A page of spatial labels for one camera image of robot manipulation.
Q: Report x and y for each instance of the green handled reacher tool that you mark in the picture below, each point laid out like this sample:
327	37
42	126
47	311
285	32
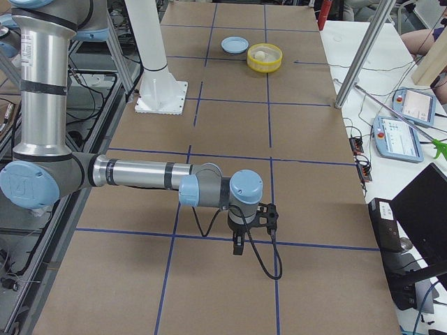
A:
438	145

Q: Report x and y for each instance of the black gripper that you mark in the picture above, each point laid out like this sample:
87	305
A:
237	231

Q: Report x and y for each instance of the near blue teach pendant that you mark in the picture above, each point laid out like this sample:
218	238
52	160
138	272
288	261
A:
395	139

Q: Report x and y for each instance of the grey aluminium post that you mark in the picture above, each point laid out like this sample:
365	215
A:
366	45

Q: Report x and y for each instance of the black box device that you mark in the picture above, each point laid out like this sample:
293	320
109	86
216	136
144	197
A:
384	225

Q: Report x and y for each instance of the far blue teach pendant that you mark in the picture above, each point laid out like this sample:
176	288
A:
415	105

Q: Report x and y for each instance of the white metal base plate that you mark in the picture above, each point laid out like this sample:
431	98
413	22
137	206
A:
158	99

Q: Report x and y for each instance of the near black orange adapter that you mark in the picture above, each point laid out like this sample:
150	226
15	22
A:
364	171

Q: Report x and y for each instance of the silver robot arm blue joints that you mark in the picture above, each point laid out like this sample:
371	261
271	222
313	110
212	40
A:
44	169

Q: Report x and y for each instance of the red fire extinguisher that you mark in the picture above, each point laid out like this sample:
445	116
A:
324	11

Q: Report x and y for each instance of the blue teach pendant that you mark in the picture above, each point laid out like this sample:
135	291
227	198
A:
415	105
395	139

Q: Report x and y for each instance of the white steamed bun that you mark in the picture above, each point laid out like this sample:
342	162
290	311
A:
259	55

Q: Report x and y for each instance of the light blue plate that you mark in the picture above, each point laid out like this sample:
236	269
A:
234	45

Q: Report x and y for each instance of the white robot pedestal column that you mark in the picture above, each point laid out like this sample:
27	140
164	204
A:
146	28

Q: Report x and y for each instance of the yellow rimmed steamer basket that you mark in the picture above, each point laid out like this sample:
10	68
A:
272	61

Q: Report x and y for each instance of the black orange adapter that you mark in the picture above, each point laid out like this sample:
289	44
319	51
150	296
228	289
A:
364	171
356	145

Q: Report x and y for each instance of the black laptop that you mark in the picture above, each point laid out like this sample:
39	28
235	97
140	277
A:
420	208

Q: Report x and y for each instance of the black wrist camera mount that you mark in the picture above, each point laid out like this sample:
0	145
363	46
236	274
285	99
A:
266	217

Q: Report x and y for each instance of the far black orange adapter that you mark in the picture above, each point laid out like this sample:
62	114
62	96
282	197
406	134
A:
356	145

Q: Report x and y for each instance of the wooden board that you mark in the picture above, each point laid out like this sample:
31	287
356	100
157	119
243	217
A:
432	64

